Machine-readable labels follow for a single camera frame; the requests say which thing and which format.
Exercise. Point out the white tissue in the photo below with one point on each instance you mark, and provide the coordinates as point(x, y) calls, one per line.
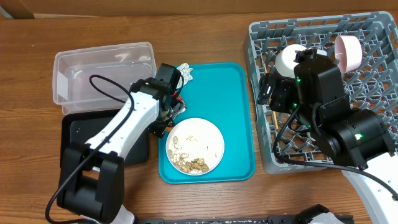
point(186, 70)

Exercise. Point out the teal serving tray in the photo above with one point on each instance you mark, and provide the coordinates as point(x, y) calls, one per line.
point(217, 93)

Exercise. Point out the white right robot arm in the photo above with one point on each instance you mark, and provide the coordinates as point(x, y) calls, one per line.
point(357, 140)

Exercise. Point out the grey dishwasher rack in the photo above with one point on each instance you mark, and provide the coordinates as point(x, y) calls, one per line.
point(372, 86)

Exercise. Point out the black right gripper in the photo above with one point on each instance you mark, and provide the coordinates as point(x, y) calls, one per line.
point(282, 85)

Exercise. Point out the black rectangular tray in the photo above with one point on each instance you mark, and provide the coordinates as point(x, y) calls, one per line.
point(79, 127)

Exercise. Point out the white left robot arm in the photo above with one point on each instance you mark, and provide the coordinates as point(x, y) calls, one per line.
point(91, 183)

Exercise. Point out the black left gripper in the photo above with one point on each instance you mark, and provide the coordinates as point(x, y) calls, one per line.
point(158, 129)

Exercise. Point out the red foil snack wrapper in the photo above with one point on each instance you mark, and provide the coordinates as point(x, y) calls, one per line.
point(181, 105)

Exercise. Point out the wooden chopstick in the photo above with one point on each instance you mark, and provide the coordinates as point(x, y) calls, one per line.
point(274, 117)

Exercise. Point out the white bowl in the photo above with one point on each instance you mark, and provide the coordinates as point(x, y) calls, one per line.
point(285, 60)

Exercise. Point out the pink plate with food scraps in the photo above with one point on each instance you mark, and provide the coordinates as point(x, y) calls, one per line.
point(195, 146)

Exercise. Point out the clear plastic bin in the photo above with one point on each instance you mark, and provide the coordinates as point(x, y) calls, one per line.
point(123, 63)

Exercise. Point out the pink bowl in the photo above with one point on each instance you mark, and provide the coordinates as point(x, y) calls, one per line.
point(348, 52)

